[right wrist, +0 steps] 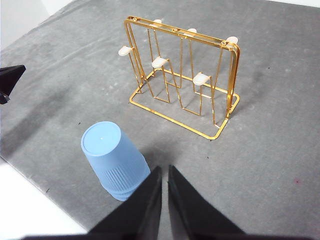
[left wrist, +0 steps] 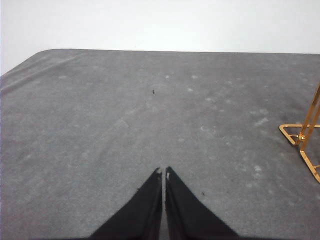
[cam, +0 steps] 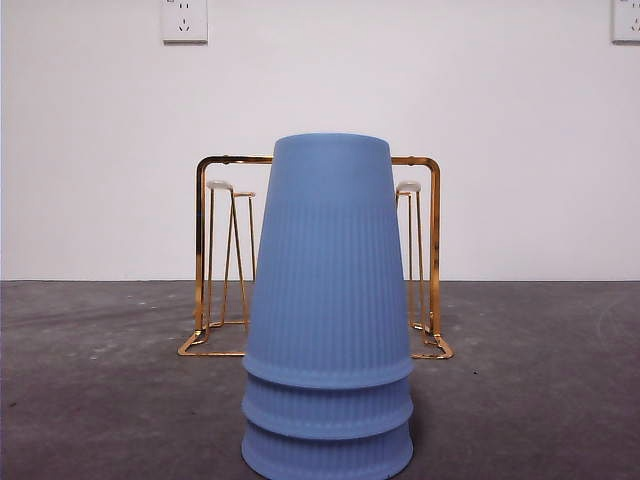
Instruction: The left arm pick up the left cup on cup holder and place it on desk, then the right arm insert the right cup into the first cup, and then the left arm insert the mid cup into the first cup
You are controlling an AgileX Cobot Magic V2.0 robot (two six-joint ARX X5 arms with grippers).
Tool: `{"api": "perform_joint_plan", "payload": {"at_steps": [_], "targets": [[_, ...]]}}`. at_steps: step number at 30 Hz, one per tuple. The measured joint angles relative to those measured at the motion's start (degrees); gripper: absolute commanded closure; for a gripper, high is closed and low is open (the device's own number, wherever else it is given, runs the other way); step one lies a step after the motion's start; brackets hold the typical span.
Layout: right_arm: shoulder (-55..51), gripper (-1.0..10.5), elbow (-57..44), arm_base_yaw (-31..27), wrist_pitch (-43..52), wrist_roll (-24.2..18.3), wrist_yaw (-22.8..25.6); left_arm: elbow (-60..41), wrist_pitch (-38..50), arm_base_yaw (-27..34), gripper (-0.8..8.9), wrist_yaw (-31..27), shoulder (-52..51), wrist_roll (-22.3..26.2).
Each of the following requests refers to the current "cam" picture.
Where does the gold wire cup holder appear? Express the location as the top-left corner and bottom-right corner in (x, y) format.
(177, 154), (456, 360)

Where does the white wall socket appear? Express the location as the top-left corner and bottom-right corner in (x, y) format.
(160, 0), (209, 44)
(611, 0), (640, 44)

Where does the blue ribbed plastic cup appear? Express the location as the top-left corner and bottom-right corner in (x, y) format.
(241, 133), (415, 391)
(241, 369), (415, 441)
(241, 417), (415, 478)

